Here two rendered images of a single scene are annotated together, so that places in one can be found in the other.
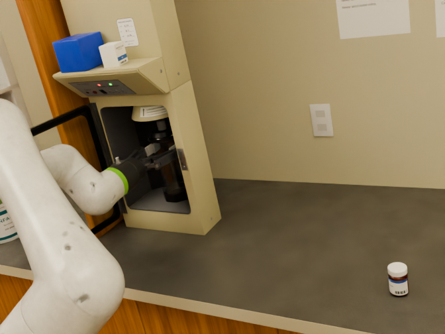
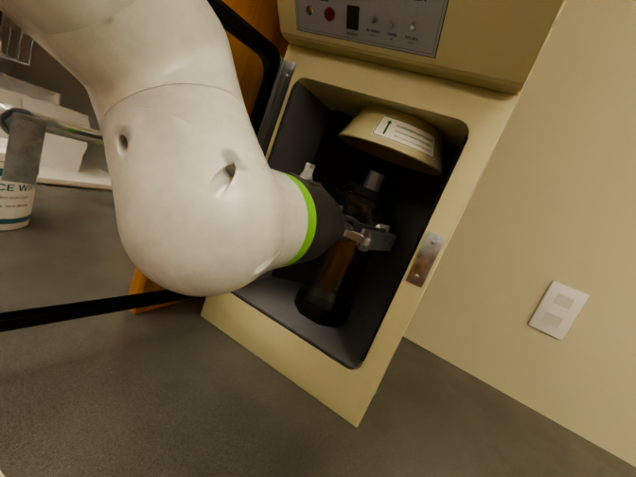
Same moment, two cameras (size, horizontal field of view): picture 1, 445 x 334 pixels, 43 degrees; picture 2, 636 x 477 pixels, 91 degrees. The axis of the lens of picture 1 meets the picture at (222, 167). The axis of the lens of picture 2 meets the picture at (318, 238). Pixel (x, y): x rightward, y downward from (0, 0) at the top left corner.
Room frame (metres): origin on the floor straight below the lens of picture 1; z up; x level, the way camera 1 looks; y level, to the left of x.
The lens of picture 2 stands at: (1.20, 0.32, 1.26)
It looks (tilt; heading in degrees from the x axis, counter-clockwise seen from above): 12 degrees down; 348
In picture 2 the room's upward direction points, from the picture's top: 21 degrees clockwise
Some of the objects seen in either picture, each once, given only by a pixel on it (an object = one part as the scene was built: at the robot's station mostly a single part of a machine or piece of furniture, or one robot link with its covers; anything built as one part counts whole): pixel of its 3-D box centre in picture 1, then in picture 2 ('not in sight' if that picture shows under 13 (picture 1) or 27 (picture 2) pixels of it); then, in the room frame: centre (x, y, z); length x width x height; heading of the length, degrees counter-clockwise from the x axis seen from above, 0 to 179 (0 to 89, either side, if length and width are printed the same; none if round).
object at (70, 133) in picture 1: (68, 182); (143, 163); (1.60, 0.47, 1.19); 0.30 x 0.01 x 0.40; 139
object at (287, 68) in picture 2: (108, 161); (245, 185); (1.72, 0.36, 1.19); 0.03 x 0.02 x 0.39; 56
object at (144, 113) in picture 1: (157, 103); (395, 139); (1.71, 0.16, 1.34); 0.18 x 0.18 x 0.05
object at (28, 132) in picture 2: not in sight; (22, 149); (1.51, 0.53, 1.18); 0.02 x 0.02 x 0.06; 49
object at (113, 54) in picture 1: (113, 54); not in sight; (1.57, 0.23, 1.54); 0.05 x 0.05 x 0.06; 64
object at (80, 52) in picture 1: (81, 52); not in sight; (1.64, 0.33, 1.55); 0.10 x 0.10 x 0.09; 56
